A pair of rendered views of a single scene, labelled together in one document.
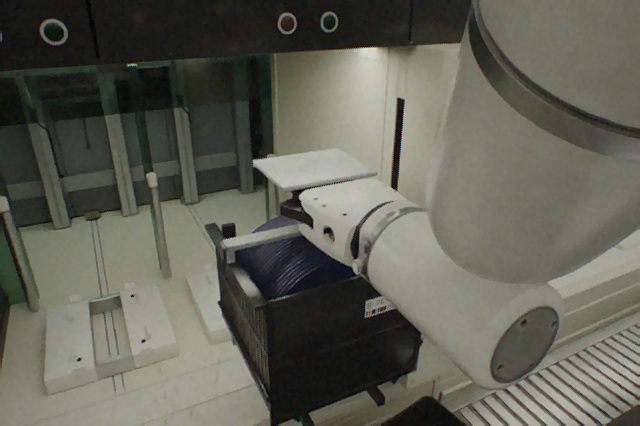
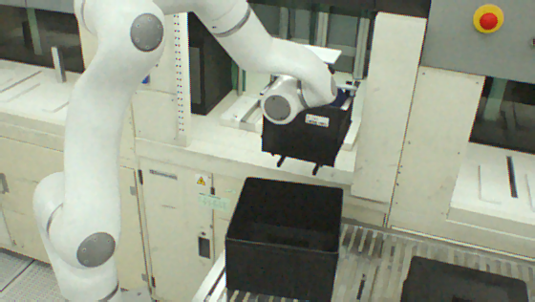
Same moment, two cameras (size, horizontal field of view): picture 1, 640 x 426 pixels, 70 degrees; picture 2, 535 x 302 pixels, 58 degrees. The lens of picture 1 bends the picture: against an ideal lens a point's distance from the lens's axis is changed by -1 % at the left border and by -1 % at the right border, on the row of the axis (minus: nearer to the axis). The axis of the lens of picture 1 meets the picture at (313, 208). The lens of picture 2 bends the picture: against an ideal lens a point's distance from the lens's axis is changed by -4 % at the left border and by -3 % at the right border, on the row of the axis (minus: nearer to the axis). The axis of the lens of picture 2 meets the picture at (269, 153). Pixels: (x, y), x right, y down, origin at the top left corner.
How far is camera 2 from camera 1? 0.98 m
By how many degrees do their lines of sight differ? 39
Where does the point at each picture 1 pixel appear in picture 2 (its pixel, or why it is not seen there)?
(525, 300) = (275, 91)
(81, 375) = (233, 122)
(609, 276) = not seen: outside the picture
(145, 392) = (250, 140)
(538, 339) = (281, 108)
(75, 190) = not seen: hidden behind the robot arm
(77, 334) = (243, 108)
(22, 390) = (213, 119)
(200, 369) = not seen: hidden behind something
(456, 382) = (403, 226)
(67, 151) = (297, 23)
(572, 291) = (521, 220)
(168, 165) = (352, 49)
